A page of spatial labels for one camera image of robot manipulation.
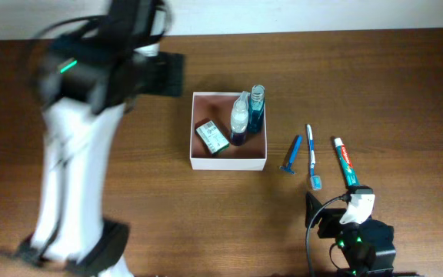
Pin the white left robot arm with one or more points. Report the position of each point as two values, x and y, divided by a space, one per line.
86 81

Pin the green white soap box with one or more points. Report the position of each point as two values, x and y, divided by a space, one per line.
212 137

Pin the blue white toothbrush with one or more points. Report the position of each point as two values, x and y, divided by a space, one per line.
315 180

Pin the green red toothpaste tube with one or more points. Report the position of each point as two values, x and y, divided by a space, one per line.
347 168

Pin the clear purple soap pump bottle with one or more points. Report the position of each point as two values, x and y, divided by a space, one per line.
239 119

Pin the blue mouthwash bottle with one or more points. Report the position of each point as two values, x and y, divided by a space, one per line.
256 108

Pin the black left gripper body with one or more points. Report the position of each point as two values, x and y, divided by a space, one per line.
165 78

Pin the white cardboard box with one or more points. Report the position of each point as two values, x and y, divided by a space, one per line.
217 107

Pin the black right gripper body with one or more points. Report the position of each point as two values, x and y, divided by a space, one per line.
332 221

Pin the blue disposable razor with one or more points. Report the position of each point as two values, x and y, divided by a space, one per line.
292 154

